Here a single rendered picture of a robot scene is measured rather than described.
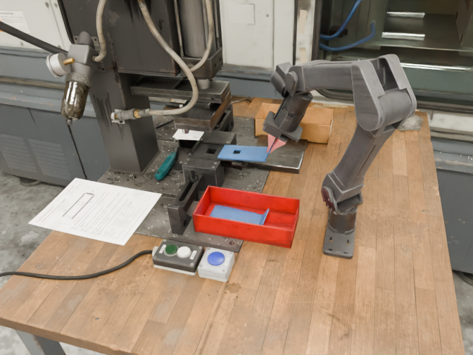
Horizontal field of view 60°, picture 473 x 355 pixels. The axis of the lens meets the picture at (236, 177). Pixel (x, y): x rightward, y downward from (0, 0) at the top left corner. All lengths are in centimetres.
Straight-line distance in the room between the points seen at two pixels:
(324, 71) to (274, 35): 79
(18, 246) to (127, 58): 174
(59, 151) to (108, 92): 145
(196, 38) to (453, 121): 104
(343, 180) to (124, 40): 62
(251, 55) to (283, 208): 83
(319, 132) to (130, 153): 60
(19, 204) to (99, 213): 179
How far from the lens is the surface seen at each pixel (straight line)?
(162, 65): 106
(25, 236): 268
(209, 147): 121
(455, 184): 188
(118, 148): 127
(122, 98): 117
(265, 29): 168
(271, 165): 124
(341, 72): 86
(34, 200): 293
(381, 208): 115
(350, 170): 92
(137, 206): 118
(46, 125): 255
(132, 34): 107
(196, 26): 102
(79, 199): 126
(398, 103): 80
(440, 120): 169
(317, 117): 147
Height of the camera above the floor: 164
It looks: 37 degrees down
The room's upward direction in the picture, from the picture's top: 3 degrees counter-clockwise
